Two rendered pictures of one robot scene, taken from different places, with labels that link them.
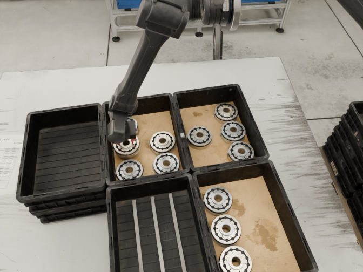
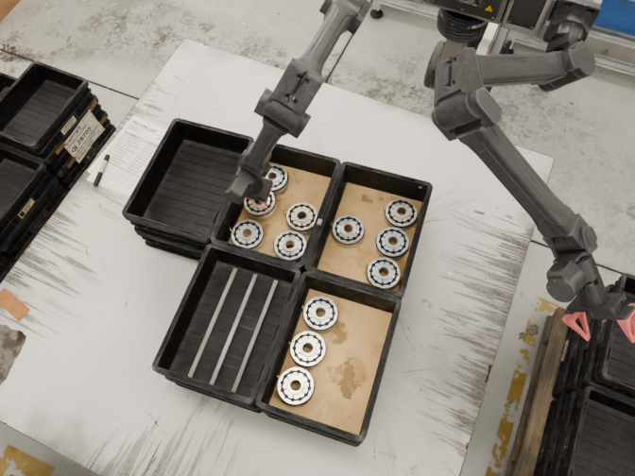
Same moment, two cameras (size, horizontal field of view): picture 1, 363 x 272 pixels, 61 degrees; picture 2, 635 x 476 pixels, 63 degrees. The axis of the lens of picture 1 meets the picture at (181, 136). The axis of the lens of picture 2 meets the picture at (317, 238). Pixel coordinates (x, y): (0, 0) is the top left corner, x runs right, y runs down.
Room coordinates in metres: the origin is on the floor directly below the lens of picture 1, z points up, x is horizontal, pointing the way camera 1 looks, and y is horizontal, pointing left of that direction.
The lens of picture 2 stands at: (0.08, -0.38, 2.32)
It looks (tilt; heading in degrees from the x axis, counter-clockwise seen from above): 64 degrees down; 32
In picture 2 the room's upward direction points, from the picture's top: 3 degrees counter-clockwise
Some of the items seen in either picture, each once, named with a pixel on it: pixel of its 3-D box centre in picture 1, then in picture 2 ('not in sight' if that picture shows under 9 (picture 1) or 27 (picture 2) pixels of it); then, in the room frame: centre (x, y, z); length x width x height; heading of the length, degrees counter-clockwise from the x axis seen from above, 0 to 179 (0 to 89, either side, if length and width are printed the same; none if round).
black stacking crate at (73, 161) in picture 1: (67, 155); (195, 185); (0.65, 0.45, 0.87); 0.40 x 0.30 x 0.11; 11
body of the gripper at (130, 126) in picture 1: (120, 126); (252, 181); (0.69, 0.22, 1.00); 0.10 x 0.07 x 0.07; 99
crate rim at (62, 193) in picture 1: (64, 147); (191, 177); (0.65, 0.45, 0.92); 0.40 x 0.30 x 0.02; 11
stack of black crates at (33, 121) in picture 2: not in sight; (58, 133); (0.77, 1.47, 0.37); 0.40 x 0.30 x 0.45; 5
